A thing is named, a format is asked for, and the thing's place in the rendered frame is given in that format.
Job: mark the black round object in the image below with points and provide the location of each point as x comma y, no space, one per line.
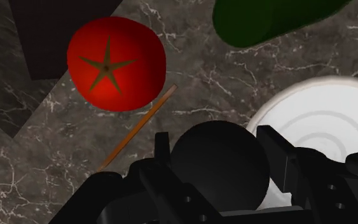
219,161

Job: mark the red tomato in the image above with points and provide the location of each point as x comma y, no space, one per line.
135,46

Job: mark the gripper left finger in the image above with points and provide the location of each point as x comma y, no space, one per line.
126,198

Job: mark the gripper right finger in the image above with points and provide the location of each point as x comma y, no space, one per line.
324,186

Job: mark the white round plate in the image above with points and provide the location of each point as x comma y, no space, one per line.
321,99

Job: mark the thin orange stick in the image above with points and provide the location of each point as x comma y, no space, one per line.
141,122

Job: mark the dark green rounded object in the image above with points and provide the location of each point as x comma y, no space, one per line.
247,21

